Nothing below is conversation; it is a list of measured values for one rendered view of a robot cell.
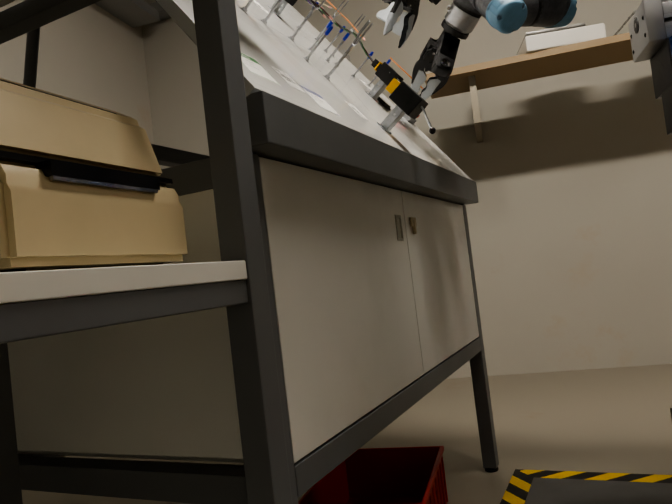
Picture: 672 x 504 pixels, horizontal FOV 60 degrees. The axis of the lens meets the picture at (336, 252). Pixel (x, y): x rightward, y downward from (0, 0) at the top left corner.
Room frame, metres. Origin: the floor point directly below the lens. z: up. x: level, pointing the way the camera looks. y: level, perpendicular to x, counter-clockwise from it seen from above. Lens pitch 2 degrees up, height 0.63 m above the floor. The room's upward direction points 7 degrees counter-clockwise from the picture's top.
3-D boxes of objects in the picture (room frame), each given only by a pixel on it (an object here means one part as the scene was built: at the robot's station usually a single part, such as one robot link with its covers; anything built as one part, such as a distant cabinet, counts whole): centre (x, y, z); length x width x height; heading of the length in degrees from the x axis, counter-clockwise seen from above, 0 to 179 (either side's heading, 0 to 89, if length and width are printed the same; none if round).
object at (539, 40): (2.63, -1.12, 1.55); 0.37 x 0.35 x 0.09; 75
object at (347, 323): (0.99, -0.03, 0.60); 0.55 x 0.02 x 0.39; 154
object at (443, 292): (1.49, -0.27, 0.60); 0.55 x 0.03 x 0.39; 154
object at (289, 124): (1.23, -0.17, 0.83); 1.18 x 0.05 x 0.06; 154
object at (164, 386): (1.37, 0.12, 0.60); 1.17 x 0.58 x 0.40; 154
